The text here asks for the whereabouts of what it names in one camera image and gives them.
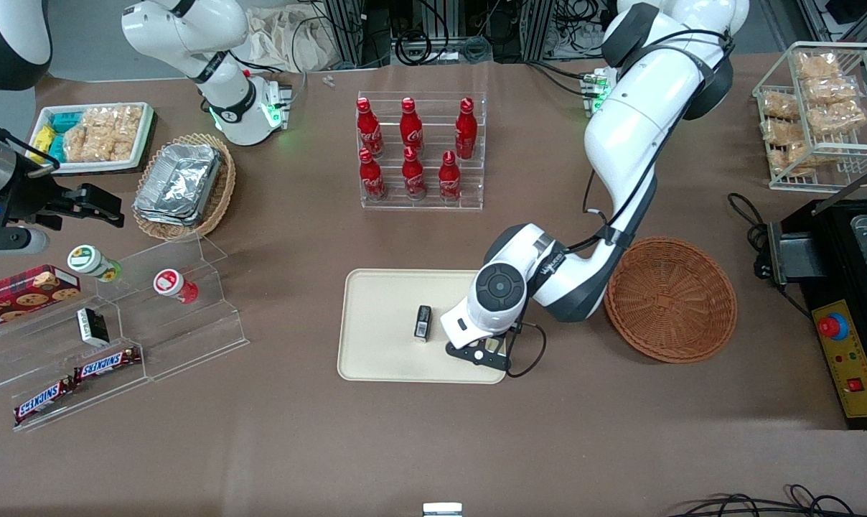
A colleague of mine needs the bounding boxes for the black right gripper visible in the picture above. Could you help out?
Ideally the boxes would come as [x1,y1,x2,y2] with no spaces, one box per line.
[0,154,126,229]

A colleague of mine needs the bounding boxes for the white rectangular snack tray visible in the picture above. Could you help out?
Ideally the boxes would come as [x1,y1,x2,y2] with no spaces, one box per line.
[28,102,155,176]

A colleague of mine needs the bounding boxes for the oval wicker basket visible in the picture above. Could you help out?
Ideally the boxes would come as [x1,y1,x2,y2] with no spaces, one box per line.
[132,133,237,243]

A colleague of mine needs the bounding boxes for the beige rectangular tray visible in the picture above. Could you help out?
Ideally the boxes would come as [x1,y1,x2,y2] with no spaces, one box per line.
[337,269,507,384]

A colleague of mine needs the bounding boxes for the round brown wicker basket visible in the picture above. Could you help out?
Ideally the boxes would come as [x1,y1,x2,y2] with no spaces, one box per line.
[603,238,738,363]

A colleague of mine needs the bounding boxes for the rice cracker bag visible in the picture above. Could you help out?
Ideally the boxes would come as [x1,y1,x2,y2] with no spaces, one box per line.
[88,106,144,162]
[63,121,116,163]

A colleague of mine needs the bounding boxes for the yellow snack packet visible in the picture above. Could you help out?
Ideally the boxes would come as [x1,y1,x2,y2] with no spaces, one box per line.
[31,125,55,163]

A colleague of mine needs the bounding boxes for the aluminium foil container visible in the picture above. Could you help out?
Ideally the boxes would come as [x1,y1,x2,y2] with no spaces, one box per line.
[133,143,223,228]

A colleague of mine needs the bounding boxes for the red cookie box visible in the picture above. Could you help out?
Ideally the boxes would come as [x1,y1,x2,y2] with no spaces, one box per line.
[0,264,82,333]

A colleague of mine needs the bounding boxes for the black and white small box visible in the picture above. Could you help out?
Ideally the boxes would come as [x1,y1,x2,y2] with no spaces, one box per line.
[76,307,111,348]

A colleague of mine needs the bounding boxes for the Snickers bar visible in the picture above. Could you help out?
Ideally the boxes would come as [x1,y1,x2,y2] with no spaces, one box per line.
[13,376,80,427]
[73,347,143,382]

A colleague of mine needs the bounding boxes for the clear acrylic step display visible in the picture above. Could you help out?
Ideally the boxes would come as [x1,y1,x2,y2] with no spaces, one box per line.
[0,236,250,433]

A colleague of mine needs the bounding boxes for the beige cloth bag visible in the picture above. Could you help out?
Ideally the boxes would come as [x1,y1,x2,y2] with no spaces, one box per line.
[245,6,342,73]

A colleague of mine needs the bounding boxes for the red cola bottle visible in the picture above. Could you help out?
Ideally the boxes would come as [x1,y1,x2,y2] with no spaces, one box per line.
[454,98,479,161]
[400,97,426,156]
[358,148,388,202]
[356,97,385,159]
[438,151,463,204]
[401,146,428,201]

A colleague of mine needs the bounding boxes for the clear acrylic bottle rack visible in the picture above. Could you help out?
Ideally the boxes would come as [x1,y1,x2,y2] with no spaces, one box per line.
[356,90,487,211]

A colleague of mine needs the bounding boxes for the cracker packet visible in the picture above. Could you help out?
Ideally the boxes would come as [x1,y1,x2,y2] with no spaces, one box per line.
[807,101,867,138]
[795,53,842,80]
[802,77,859,106]
[768,140,820,177]
[761,118,797,145]
[759,91,801,122]

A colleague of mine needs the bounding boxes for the black appliance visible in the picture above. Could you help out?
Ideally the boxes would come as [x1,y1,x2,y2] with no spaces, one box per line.
[767,154,867,431]

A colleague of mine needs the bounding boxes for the yellow emergency stop box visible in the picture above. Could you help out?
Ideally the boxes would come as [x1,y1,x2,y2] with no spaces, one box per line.
[812,299,867,419]

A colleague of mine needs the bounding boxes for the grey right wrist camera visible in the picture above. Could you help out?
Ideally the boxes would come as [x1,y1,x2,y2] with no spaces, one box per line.
[0,227,50,254]

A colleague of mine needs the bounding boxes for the aluminium frame rack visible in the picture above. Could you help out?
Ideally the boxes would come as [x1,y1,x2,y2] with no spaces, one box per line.
[319,0,621,67]

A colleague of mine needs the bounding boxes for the coiled black cable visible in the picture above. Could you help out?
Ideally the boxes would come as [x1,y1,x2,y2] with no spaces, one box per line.
[393,29,435,66]

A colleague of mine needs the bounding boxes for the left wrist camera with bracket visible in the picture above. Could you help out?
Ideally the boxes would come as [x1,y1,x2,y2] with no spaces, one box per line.
[445,336,510,371]

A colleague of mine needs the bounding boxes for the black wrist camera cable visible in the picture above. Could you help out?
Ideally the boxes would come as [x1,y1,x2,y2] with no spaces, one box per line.
[504,27,737,380]

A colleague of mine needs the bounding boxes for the white wire basket rack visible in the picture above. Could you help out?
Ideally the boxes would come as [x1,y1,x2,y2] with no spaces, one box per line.
[753,42,867,192]

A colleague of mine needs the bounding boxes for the black power cable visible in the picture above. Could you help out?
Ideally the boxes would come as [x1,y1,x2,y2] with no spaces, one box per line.
[727,192,812,321]

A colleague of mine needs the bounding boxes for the black floor cables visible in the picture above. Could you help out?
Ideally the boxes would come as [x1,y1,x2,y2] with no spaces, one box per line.
[681,484,867,517]

